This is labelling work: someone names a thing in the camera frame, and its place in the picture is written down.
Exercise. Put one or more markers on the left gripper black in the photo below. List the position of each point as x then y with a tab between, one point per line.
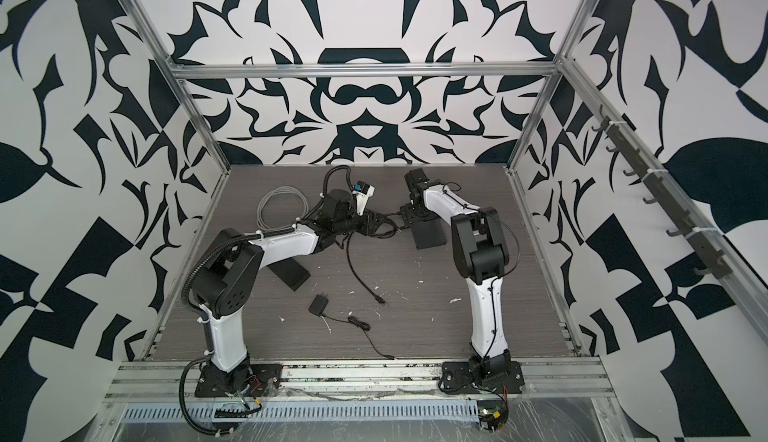
371	225

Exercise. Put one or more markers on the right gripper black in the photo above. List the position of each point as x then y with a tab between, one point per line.
410	215

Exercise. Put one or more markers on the black network switch box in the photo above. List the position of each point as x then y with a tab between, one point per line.
428	234

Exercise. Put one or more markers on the small black adapter with cable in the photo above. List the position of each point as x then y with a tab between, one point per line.
318	308

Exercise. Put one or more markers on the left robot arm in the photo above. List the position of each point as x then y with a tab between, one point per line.
221	282

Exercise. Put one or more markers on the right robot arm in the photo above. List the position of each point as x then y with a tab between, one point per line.
436	215

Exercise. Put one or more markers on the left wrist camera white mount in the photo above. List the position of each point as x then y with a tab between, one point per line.
362	192

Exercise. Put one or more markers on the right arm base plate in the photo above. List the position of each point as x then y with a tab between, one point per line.
471	378

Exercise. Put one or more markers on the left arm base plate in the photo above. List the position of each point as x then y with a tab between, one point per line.
248	380

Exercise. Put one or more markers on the aluminium frame crossbar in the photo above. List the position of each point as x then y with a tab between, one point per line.
187	72

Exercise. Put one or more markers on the white slotted cable duct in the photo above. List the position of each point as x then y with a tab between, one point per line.
315	411

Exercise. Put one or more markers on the front aluminium rail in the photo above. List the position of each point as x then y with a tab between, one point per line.
161	381

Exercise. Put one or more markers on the wall hook rack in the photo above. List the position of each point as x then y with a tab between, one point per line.
666	192

